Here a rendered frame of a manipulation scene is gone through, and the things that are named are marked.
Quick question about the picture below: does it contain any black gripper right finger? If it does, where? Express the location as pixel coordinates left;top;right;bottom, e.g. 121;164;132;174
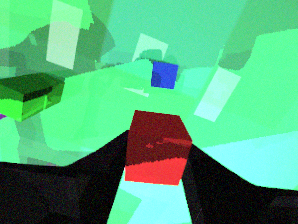
180;144;298;224

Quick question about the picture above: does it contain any purple cube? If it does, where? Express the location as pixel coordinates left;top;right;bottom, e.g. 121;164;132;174
0;113;7;120

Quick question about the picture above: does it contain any red block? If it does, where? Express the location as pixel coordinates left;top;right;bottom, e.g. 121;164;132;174
124;110;193;186

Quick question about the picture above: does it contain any blue block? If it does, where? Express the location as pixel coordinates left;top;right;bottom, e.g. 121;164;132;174
151;61;179;89

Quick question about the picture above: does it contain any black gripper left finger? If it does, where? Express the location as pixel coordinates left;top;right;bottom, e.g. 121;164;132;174
0;129;129;224

